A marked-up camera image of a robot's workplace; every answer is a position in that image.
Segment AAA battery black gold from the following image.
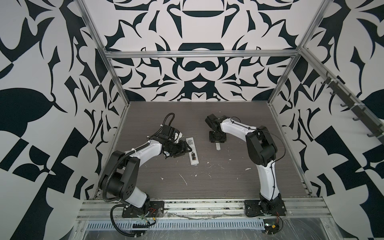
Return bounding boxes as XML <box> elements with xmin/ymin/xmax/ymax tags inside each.
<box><xmin>191</xmin><ymin>153</ymin><xmax>197</xmax><ymax>161</ymax></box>

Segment white remote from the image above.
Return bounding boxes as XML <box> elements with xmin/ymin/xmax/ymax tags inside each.
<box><xmin>186</xmin><ymin>138</ymin><xmax>199</xmax><ymax>166</ymax></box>

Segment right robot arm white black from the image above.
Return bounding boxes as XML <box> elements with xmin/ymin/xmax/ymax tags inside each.
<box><xmin>205</xmin><ymin>114</ymin><xmax>283</xmax><ymax>216</ymax></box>

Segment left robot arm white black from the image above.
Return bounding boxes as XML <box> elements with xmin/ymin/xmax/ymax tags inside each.
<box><xmin>98</xmin><ymin>125</ymin><xmax>192</xmax><ymax>209</ymax></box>

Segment black corrugated cable conduit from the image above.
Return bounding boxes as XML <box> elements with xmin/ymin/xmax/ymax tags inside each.
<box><xmin>101</xmin><ymin>112</ymin><xmax>176</xmax><ymax>238</ymax></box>

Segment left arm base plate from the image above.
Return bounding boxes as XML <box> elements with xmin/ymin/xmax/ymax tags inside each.
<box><xmin>122</xmin><ymin>200</ymin><xmax>165</xmax><ymax>218</ymax></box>

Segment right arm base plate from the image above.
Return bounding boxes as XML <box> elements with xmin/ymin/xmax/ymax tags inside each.
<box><xmin>244</xmin><ymin>198</ymin><xmax>287</xmax><ymax>218</ymax></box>

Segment white slotted cable duct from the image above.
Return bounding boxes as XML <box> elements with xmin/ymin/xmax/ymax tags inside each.
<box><xmin>83</xmin><ymin>218</ymin><xmax>266</xmax><ymax>231</ymax></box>

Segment aluminium frame crossbar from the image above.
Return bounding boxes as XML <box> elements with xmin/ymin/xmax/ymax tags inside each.
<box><xmin>105</xmin><ymin>50</ymin><xmax>298</xmax><ymax>59</ymax></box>

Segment small circuit board with wires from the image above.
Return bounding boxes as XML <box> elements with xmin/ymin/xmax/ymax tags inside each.
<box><xmin>262</xmin><ymin>218</ymin><xmax>284</xmax><ymax>236</ymax></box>

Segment black hook rack rail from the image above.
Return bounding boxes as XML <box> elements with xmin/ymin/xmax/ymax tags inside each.
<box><xmin>321</xmin><ymin>75</ymin><xmax>384</xmax><ymax>145</ymax></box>

